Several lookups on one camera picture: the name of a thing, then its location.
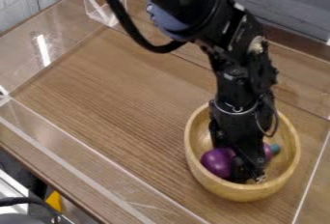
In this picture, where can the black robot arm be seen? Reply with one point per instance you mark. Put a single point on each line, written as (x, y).
(229, 34)

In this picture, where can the light wooden bowl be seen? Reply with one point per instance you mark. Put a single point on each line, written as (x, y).
(280, 171)

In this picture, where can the clear acrylic tray wall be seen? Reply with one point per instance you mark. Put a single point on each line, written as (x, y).
(92, 181)

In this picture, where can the clear acrylic corner bracket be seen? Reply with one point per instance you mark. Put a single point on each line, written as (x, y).
(101, 13)

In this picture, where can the yellow sticker tag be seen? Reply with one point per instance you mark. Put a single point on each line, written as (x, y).
(54, 201)

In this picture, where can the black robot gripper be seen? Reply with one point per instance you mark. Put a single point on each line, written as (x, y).
(241, 130)

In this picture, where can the purple toy eggplant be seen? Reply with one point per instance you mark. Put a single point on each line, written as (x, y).
(218, 160)

